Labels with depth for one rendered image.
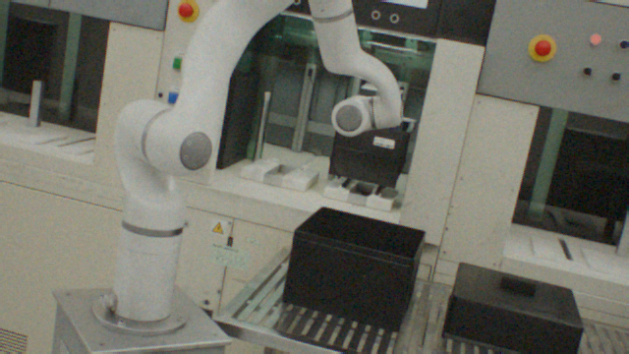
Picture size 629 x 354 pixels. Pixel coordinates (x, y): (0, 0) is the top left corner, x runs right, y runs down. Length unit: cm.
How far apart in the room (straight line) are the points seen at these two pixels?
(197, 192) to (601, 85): 114
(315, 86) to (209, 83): 160
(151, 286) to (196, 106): 36
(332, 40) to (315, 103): 136
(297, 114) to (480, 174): 115
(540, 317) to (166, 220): 83
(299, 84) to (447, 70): 114
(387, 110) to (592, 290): 78
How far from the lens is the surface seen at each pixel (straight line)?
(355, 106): 169
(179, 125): 134
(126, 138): 145
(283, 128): 302
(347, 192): 228
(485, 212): 205
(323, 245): 165
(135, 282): 146
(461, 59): 195
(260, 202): 213
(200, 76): 140
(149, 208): 142
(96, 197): 233
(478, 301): 170
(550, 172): 250
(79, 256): 240
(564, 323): 172
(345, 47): 165
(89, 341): 143
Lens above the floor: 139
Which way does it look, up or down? 12 degrees down
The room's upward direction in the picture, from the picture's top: 11 degrees clockwise
